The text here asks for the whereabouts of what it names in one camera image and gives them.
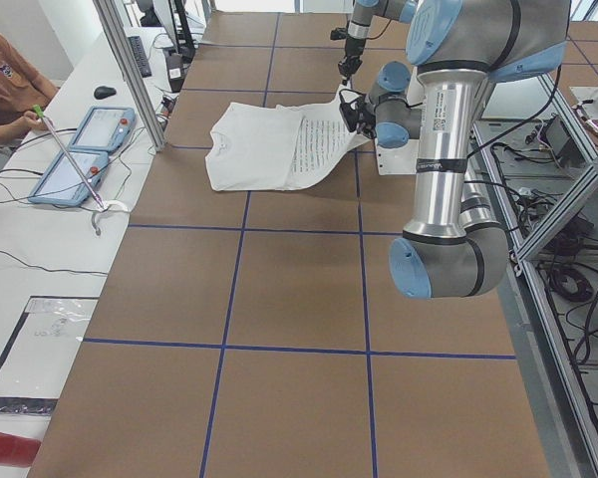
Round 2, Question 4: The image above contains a blue teach pendant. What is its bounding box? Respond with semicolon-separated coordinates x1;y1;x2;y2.
28;150;109;207
68;106;136;153

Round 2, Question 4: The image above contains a white long-sleeve printed shirt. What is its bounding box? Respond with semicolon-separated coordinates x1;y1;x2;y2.
205;86;369;191

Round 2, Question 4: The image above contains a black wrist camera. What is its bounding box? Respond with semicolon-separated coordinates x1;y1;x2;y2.
338;88;365;132
330;27;347;41

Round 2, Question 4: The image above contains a black computer mouse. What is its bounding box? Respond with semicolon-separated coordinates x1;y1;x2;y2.
93;86;117;100

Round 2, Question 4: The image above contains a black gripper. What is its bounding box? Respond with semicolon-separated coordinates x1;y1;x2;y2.
346;97;377;139
339;37;365;86

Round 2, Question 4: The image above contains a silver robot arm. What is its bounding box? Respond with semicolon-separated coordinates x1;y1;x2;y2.
338;0;418;85
338;1;570;299

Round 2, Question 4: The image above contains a red object at corner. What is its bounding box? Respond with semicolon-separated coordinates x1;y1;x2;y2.
0;432;41;467

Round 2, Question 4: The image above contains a black bordered white mat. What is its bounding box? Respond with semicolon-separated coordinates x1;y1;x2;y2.
0;296;98;416

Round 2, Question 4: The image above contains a black keyboard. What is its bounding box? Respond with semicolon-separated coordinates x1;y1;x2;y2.
128;36;151;78

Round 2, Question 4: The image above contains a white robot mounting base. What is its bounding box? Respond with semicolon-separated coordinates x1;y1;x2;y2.
375;68;424;175

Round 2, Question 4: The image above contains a person in orange shirt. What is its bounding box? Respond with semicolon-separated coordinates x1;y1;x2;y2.
0;35;59;145

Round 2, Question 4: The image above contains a metal reacher grabber stick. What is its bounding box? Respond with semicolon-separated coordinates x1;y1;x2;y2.
33;105;130;236

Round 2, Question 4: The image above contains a far blue teach pendant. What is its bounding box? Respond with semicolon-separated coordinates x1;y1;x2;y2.
68;106;136;153

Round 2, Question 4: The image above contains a near blue teach pendant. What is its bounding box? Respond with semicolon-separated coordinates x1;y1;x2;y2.
28;150;109;207

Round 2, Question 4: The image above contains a grey aluminium frame post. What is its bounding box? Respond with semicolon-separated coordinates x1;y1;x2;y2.
93;0;165;152

